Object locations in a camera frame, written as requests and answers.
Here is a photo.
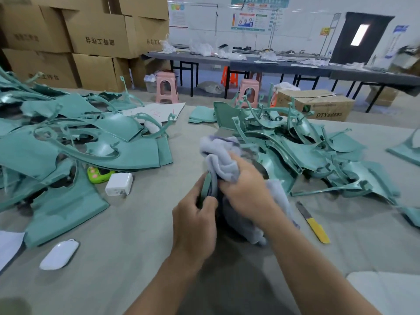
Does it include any brown cardboard box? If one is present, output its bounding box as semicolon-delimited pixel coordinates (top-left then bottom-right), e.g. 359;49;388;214
276;89;356;122

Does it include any colourful wall poster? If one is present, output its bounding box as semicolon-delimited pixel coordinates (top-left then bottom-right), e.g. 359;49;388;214
231;10;271;32

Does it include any white paper sheet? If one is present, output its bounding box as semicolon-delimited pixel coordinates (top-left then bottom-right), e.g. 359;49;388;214
121;101;186;124

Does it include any white foam sheet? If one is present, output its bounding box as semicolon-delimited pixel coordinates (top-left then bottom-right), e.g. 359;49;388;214
346;271;420;315

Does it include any green and yellow gadget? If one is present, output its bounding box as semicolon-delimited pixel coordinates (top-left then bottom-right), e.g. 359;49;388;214
87;165;116;184

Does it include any person's left hand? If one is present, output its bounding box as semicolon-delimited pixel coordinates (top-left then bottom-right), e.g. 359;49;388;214
171;174;219;271

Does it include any person's left forearm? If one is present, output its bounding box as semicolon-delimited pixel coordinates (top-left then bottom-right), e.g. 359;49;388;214
125;252;211;315

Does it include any white oval plastic piece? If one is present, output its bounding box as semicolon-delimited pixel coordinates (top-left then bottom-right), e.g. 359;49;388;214
38;238;80;271

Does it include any heap of clear plastic bags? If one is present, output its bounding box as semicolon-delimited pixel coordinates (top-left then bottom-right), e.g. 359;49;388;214
161;40;249;62

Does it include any long grey work table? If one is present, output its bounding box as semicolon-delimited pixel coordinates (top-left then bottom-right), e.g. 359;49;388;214
144;50;420;113

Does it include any pink plastic stool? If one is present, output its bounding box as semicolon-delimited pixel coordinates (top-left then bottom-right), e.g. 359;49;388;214
155;70;180;104
237;78;261;108

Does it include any pile of green plastic parts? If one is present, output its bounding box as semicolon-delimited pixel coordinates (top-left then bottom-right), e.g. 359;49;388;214
0;67;420;248

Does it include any stack of brown cardboard boxes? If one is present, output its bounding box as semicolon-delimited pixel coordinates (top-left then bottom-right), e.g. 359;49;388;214
0;0;170;92

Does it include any single green plastic part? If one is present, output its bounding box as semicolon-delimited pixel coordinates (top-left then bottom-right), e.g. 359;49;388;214
199;168;219;207

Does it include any white power adapter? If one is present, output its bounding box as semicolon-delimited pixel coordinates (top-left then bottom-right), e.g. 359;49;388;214
105;171;135;197

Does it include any orange object under table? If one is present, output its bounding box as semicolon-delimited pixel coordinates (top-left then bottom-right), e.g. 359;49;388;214
222;66;240;88

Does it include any yellow-handled deburring knife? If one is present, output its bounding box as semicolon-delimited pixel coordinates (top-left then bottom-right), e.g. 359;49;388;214
295;200;332;245

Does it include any person's right forearm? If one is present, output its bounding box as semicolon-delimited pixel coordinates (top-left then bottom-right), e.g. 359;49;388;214
262;216;382;315

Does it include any grey-blue wiping cloth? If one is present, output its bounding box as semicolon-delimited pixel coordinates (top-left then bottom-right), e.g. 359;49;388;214
199;134;301;247

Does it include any person's right hand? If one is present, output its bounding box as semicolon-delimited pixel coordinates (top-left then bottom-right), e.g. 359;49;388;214
218;151;286;231

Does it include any dark door with window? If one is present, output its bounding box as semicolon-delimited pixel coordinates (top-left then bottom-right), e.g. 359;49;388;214
330;11;396;66

